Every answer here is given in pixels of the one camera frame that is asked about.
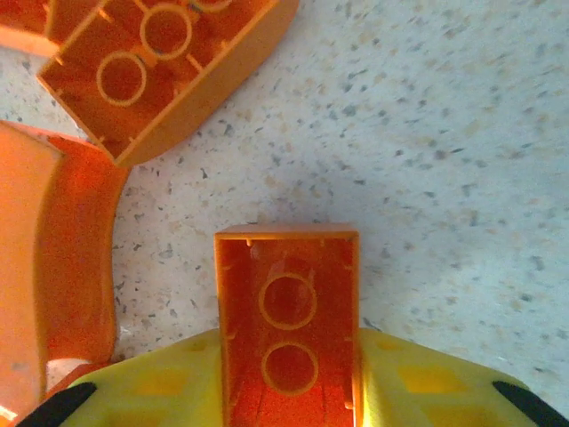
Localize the small orange lego brick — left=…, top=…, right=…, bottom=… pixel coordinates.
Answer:
left=0, top=0, right=61, bottom=58

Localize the curved orange lego brick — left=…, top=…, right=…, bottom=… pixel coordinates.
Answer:
left=36, top=0, right=300, bottom=169

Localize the long orange lego brick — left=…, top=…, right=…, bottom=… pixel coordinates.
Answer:
left=213, top=223, right=365, bottom=427

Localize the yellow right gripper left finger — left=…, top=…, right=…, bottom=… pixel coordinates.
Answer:
left=66, top=327, right=223, bottom=427

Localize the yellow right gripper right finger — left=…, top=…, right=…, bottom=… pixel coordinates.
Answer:
left=358, top=327, right=537, bottom=427

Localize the red-orange lego brick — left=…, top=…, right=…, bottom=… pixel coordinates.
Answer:
left=0, top=118, right=130, bottom=419

